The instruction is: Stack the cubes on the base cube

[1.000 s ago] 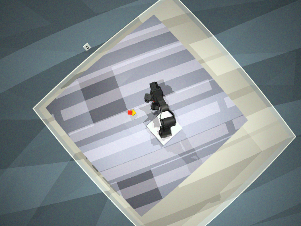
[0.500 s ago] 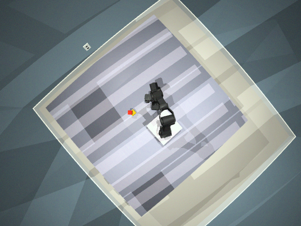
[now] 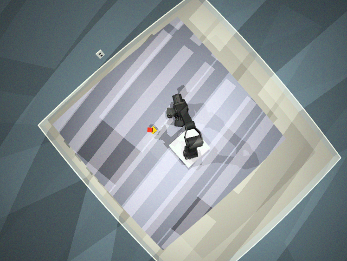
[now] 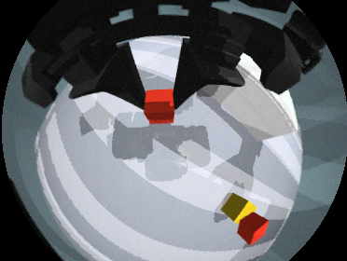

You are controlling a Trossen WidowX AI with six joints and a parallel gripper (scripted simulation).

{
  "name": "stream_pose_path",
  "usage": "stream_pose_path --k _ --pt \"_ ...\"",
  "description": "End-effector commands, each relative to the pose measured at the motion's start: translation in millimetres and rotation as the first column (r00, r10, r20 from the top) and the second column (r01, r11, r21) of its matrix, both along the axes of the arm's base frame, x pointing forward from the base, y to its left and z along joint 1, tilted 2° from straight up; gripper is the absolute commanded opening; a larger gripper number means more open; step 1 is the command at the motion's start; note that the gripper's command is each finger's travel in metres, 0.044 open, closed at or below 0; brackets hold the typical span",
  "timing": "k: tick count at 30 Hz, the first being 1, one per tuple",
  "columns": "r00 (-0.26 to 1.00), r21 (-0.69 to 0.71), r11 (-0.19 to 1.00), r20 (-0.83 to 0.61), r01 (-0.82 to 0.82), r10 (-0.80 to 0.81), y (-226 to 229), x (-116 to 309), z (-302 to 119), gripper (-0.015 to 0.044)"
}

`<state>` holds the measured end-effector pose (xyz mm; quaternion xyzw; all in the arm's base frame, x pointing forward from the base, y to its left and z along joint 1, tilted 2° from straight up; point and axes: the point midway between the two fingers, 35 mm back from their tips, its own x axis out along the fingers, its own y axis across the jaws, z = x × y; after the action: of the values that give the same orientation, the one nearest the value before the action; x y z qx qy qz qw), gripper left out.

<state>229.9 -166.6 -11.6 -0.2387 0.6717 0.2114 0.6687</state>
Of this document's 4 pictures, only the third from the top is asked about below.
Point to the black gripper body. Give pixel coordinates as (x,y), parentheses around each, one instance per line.
(178,122)

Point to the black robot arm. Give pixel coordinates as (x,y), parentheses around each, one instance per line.
(192,143)

